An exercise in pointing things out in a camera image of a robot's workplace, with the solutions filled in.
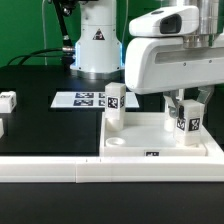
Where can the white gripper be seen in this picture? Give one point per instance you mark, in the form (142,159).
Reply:
(163,64)

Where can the white square table top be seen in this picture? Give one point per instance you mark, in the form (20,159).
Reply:
(143,134)

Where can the white L-shaped obstacle fence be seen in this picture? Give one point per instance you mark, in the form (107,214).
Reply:
(117,169)

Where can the white marker plate with tags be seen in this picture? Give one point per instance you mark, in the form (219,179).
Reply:
(88,100)

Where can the white block at left edge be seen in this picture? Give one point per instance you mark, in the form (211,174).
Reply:
(1,128)

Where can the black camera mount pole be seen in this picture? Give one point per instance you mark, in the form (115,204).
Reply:
(64,8)

